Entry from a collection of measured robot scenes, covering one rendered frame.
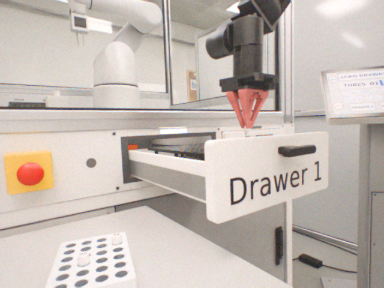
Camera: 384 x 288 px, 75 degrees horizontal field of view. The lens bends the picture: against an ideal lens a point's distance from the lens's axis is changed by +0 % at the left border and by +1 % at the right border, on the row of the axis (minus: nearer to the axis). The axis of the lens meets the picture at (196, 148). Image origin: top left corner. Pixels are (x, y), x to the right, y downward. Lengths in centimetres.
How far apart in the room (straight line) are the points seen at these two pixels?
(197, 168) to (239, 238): 57
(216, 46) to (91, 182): 40
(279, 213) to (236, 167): 74
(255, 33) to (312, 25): 188
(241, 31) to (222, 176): 29
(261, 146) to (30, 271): 36
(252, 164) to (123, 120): 36
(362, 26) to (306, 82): 50
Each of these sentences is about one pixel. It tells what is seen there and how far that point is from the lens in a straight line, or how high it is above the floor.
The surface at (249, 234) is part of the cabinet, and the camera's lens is 96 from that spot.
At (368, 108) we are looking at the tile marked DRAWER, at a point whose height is 100.
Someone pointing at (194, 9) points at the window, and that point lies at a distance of 81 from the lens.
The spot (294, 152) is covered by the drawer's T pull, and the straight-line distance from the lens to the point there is 39.
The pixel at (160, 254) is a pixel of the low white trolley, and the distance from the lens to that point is 41.
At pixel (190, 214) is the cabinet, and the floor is 69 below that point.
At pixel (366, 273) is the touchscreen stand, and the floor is 22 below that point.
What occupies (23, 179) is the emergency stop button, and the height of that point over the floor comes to 87.
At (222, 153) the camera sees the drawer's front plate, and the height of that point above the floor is 91.
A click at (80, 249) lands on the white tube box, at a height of 80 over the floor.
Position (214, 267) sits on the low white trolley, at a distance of 37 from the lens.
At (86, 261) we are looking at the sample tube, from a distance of 33.
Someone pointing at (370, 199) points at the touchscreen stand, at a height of 58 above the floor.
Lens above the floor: 95
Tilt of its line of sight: 5 degrees down
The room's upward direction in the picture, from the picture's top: 2 degrees counter-clockwise
